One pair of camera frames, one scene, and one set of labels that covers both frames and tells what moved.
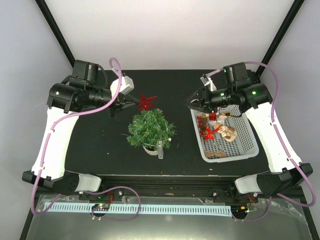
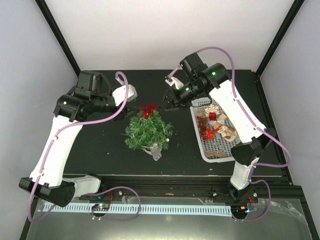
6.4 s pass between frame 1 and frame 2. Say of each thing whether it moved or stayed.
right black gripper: moved
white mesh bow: stayed
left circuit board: stayed
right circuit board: stayed
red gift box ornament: stayed
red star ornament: moved
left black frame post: stayed
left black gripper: moved
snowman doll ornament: stayed
